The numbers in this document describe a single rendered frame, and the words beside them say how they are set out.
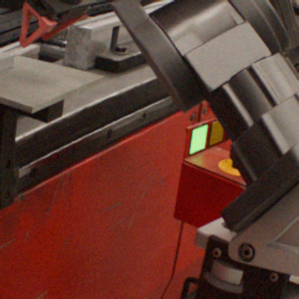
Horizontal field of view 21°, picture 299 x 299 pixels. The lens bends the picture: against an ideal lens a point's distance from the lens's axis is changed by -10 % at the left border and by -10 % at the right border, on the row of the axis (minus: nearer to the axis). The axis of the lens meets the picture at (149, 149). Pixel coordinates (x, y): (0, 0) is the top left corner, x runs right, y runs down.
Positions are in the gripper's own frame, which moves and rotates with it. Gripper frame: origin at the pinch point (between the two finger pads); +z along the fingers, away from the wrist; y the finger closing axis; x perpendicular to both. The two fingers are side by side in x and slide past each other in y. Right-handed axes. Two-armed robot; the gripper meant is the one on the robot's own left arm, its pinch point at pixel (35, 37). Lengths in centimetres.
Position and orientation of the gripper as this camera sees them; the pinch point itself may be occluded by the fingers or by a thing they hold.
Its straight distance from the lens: 121.6
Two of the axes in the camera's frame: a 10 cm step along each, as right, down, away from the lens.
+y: -5.2, 2.6, -8.1
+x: 6.8, 7.1, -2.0
